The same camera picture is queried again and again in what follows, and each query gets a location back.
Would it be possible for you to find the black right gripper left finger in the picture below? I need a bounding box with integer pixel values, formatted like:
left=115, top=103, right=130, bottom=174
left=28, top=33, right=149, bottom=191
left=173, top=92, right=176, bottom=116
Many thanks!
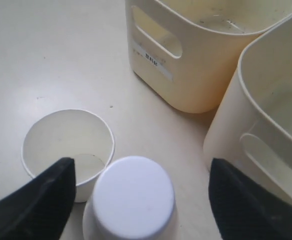
left=0, top=157, right=76, bottom=240

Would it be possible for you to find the clear plastic bottle white cap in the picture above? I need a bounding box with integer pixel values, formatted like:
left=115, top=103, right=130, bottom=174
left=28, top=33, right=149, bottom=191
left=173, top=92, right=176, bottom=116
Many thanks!
left=82, top=155, right=181, bottom=240

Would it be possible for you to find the white paper cup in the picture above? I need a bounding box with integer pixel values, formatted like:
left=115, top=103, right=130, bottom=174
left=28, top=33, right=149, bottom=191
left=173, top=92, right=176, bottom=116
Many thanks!
left=21, top=109, right=115, bottom=203

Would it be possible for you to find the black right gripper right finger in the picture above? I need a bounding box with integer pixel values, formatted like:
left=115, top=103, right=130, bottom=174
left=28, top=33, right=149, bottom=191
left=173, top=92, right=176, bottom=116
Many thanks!
left=208, top=158, right=292, bottom=240

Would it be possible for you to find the left cream plastic bin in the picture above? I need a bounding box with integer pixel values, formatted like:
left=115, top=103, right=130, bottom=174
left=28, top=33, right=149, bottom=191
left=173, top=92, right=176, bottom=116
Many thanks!
left=125, top=0, right=292, bottom=114

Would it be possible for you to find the cream plastic bin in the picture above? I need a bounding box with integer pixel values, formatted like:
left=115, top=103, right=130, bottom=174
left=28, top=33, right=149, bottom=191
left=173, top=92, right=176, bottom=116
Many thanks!
left=203, top=16, right=292, bottom=204
left=125, top=0, right=292, bottom=114

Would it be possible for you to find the middle cream plastic bin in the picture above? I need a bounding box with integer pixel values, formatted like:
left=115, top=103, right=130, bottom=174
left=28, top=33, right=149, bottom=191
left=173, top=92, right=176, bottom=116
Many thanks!
left=203, top=16, right=292, bottom=204

